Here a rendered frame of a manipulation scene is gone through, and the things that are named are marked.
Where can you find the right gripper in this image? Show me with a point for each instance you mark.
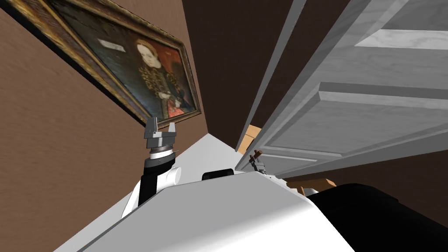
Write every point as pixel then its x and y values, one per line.
pixel 259 166

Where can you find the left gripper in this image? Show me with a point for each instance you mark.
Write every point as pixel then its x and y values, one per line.
pixel 161 139

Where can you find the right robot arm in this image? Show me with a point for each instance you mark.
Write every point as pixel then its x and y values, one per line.
pixel 378 220

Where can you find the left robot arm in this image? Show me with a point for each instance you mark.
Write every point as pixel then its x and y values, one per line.
pixel 152 182

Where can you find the gold framed portrait painting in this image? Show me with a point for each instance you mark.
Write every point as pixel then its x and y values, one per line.
pixel 140 70

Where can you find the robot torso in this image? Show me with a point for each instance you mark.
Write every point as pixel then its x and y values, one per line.
pixel 217 217

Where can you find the white panelled door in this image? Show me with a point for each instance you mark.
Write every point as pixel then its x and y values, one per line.
pixel 367 122

